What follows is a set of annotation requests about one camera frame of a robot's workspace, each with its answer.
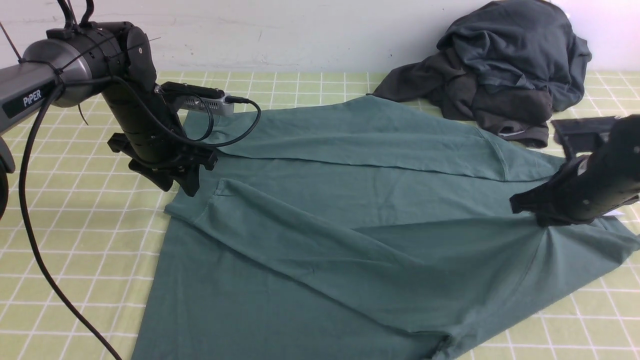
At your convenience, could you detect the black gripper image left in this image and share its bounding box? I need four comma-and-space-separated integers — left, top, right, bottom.
107, 85, 218, 197

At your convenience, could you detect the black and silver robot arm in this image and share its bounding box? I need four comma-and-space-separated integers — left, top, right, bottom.
1, 22, 224, 196

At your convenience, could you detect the grey wrist camera image right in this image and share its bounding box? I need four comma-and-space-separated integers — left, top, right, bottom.
550, 116, 622, 160

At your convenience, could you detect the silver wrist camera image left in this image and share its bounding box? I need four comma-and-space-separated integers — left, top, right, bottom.
155, 81, 234, 117

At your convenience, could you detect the dark grey crumpled garment pile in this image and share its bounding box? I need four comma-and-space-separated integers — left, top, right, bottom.
373, 0, 593, 150

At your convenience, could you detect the green long-sleeved shirt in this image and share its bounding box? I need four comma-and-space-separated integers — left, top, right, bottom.
131, 96, 639, 360

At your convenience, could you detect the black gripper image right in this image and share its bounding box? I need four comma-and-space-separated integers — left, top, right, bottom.
509, 154, 639, 227

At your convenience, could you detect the black cable image left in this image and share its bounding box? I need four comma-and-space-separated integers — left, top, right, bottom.
17, 83, 263, 360

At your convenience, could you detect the green checkered tablecloth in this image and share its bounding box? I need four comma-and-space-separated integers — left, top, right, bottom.
1, 71, 640, 360

